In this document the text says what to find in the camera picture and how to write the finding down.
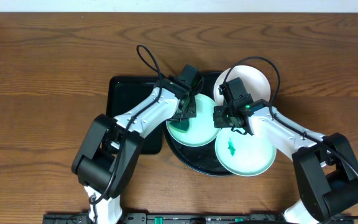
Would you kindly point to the black round tray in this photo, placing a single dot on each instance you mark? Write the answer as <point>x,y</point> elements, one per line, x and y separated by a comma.
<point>202,159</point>

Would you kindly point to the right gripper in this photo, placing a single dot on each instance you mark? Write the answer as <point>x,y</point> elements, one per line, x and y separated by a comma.
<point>219,122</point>

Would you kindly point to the white plate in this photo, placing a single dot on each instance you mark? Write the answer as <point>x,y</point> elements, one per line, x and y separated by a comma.
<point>254,80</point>

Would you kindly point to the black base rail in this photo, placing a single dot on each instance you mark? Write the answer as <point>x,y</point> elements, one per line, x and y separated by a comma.
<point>142,218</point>

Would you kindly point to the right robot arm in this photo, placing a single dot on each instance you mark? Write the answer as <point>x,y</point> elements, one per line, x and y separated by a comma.
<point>326,167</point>

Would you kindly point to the light green plate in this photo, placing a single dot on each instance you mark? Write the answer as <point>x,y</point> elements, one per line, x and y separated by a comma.
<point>201,130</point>
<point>243,155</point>

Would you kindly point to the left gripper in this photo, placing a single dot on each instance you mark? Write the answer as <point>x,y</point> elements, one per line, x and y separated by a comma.
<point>187,110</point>

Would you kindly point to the green sponge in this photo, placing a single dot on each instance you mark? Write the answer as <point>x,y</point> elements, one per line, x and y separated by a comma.
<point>179,126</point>

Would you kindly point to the black rectangular tray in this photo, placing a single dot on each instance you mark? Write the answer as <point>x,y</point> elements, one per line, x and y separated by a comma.
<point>127,92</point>

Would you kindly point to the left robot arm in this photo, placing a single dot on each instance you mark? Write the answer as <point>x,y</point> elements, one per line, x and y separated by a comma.
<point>109,153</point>

